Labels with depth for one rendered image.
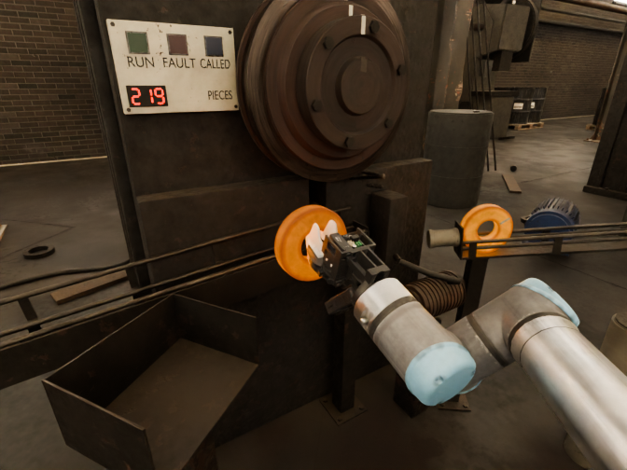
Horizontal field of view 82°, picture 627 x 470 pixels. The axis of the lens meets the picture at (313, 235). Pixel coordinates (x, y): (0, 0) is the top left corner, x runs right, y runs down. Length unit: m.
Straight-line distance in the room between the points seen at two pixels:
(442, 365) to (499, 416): 1.13
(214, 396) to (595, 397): 0.56
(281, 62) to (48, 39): 6.18
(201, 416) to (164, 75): 0.70
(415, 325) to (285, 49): 0.61
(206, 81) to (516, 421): 1.49
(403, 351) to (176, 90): 0.73
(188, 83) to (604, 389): 0.90
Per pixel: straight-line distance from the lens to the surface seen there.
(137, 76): 0.92
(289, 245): 0.69
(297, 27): 0.87
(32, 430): 1.75
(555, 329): 0.56
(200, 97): 0.95
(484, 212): 1.20
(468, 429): 1.54
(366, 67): 0.88
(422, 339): 0.51
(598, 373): 0.51
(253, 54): 0.85
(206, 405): 0.73
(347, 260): 0.59
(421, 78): 1.35
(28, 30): 6.93
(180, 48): 0.94
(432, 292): 1.20
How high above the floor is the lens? 1.12
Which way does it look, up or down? 23 degrees down
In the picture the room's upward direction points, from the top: straight up
